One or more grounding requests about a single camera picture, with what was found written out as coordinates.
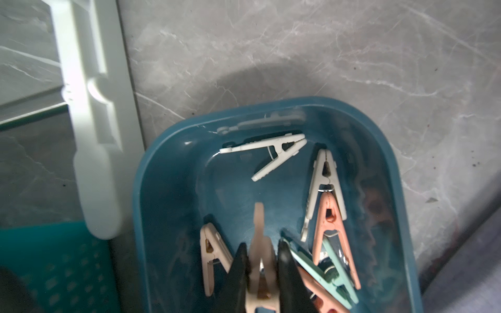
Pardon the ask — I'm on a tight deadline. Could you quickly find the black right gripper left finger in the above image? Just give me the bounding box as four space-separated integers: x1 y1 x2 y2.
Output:
216 243 249 313

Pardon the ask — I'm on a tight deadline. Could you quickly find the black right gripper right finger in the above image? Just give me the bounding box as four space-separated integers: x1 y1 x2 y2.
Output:
277 239 317 313

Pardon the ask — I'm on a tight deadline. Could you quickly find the green clothespin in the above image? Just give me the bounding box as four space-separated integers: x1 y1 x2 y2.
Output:
281 237 359 310

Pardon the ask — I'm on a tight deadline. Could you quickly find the salmon clothespin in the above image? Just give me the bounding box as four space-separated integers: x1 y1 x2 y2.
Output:
297 266 350 313

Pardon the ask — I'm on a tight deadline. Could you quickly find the beige clothespin in tray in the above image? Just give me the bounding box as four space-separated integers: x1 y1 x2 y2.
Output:
200 223 233 297

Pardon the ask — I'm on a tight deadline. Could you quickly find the pink clothespin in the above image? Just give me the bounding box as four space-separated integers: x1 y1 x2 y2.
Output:
312 192 361 290

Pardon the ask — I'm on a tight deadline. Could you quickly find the grey-white clothespin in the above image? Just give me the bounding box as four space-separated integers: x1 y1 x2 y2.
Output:
300 149 348 243

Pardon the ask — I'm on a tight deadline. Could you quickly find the dark teal clothespin tray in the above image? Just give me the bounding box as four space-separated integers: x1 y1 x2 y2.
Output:
133 97 423 312

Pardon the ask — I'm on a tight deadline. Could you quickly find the white clothespin in tray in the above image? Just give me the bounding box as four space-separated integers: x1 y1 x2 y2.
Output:
219 133 307 182

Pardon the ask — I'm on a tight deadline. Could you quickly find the teal laundry basket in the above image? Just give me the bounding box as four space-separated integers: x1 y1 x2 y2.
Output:
1 222 121 312

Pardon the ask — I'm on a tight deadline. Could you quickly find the white steel clothes rack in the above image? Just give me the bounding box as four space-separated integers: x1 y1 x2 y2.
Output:
0 0 146 240

